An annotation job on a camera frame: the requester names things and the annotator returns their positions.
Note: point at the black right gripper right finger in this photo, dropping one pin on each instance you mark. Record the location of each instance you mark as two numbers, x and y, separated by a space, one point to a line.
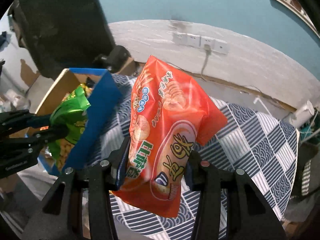
249 215

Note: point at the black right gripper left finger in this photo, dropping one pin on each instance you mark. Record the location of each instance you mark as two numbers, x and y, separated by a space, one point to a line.
79 194

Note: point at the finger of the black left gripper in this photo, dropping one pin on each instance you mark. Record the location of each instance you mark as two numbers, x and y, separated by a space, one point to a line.
37 139
12 122

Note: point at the green snack bag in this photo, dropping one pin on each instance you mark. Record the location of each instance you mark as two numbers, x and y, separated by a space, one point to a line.
72 112

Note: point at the red chip bag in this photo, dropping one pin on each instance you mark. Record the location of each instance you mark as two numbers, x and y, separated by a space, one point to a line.
170 114

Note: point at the blue cardboard box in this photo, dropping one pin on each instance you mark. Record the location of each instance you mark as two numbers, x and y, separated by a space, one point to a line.
103 98

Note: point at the navy white patterned tablecloth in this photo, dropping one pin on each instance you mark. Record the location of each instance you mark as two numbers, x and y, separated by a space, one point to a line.
264 147

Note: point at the black round object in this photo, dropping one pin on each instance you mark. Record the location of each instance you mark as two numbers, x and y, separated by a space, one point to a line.
114 61

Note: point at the dark furniture panel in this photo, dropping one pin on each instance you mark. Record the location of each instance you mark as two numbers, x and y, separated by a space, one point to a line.
61 34

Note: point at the white wall socket strip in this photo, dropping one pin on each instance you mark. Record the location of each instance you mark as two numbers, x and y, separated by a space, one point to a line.
203 42

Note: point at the wooden wall shelf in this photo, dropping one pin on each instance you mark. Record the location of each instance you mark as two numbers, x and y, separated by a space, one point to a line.
299 13

